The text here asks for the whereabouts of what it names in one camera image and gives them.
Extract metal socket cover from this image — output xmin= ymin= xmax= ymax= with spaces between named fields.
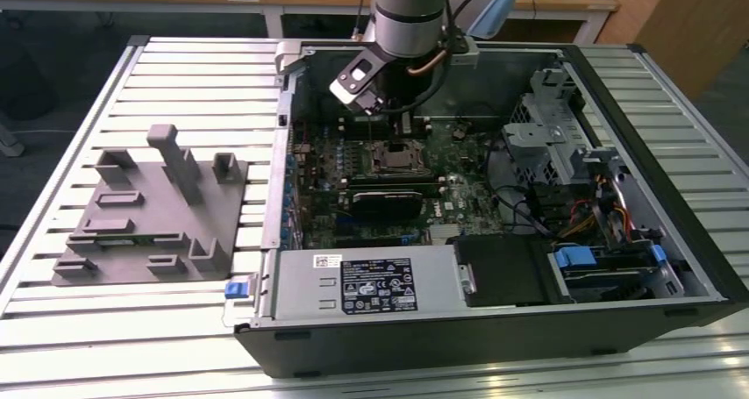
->
xmin=368 ymin=142 xmax=427 ymax=175

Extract CPU socket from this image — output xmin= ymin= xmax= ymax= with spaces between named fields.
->
xmin=362 ymin=139 xmax=432 ymax=176

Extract black RAM slot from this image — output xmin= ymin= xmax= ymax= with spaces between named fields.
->
xmin=341 ymin=127 xmax=430 ymax=135
xmin=346 ymin=182 xmax=443 ymax=190
xmin=344 ymin=187 xmax=444 ymax=195
xmin=346 ymin=178 xmax=442 ymax=186
xmin=341 ymin=122 xmax=428 ymax=130
xmin=341 ymin=117 xmax=427 ymax=125
xmin=347 ymin=174 xmax=440 ymax=182

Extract green motherboard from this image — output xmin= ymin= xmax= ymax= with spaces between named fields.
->
xmin=288 ymin=120 xmax=508 ymax=250

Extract grey case latch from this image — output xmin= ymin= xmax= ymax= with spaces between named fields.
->
xmin=272 ymin=41 xmax=312 ymax=75

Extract silver metal drive cage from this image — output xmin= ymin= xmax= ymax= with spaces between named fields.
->
xmin=500 ymin=68 xmax=590 ymax=185

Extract black graphics card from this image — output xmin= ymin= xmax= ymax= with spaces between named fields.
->
xmin=344 ymin=189 xmax=423 ymax=224

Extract silver chipset heatsink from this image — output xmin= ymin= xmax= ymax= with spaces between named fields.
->
xmin=430 ymin=223 xmax=464 ymax=245

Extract wooden desk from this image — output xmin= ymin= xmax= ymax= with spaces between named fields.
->
xmin=0 ymin=0 xmax=621 ymax=39

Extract black plastic shroud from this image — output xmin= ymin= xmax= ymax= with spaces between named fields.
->
xmin=452 ymin=235 xmax=566 ymax=309

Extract grey power supply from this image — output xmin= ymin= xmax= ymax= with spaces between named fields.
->
xmin=272 ymin=244 xmax=467 ymax=322

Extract blue disk carrier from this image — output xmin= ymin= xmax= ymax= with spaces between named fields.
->
xmin=555 ymin=248 xmax=597 ymax=269

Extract grey parts rack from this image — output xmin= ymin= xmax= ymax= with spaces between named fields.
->
xmin=50 ymin=123 xmax=251 ymax=287

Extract wooden cabinet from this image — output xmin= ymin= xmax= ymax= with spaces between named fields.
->
xmin=599 ymin=0 xmax=749 ymax=104

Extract black PC case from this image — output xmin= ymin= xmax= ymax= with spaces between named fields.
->
xmin=232 ymin=39 xmax=749 ymax=381

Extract metal disk bay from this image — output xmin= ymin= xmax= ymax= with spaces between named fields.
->
xmin=546 ymin=239 xmax=689 ymax=306

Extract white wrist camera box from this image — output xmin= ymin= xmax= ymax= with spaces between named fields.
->
xmin=327 ymin=50 xmax=392 ymax=118

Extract black hanging cable with plug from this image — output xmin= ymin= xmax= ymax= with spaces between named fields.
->
xmin=350 ymin=0 xmax=371 ymax=39

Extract yellow power wires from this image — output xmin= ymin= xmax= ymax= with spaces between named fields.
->
xmin=554 ymin=214 xmax=595 ymax=240

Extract silver front drive bracket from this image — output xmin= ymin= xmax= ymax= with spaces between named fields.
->
xmin=572 ymin=146 xmax=669 ymax=260

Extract orange wire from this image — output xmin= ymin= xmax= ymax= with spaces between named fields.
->
xmin=605 ymin=208 xmax=637 ymax=242

